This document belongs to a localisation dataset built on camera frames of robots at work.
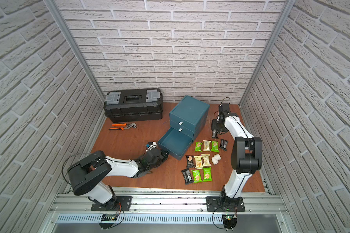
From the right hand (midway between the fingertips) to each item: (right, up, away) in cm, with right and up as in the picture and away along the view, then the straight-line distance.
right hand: (220, 126), depth 95 cm
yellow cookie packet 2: (-15, -22, -7) cm, 28 cm away
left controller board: (-63, -46, -23) cm, 82 cm away
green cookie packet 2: (-3, -13, 0) cm, 14 cm away
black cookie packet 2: (-21, -23, -7) cm, 31 cm away
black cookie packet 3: (-23, -28, -13) cm, 38 cm away
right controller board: (-2, -46, -24) cm, 52 cm away
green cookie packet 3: (-17, -28, -12) cm, 35 cm away
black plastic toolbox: (-59, +15, +2) cm, 60 cm away
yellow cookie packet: (-9, -14, -1) cm, 16 cm away
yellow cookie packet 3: (-11, -19, -7) cm, 23 cm away
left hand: (-31, -15, -7) cm, 35 cm away
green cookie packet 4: (-11, -27, -12) cm, 32 cm away
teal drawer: (-30, -10, +2) cm, 31 cm away
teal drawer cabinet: (-21, +7, -11) cm, 25 cm away
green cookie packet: (-15, -13, 0) cm, 20 cm away
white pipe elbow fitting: (-5, -20, -7) cm, 22 cm away
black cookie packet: (+3, -12, 0) cm, 12 cm away
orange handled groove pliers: (-66, 0, +9) cm, 67 cm away
